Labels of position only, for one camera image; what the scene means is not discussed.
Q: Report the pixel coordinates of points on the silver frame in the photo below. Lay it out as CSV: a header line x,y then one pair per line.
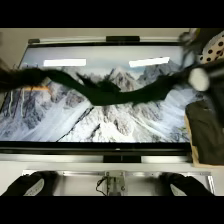
x,y
115,184

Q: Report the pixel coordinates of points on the black garment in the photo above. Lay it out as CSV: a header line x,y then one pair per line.
x,y
106,95

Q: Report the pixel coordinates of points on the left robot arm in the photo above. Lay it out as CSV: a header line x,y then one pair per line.
x,y
23,184

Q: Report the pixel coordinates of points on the tan garment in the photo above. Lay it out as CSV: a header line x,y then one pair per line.
x,y
195,160

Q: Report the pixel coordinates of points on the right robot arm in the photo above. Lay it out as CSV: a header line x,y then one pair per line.
x,y
199,79

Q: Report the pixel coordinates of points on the white black-dotted garment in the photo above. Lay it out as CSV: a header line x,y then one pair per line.
x,y
217,50

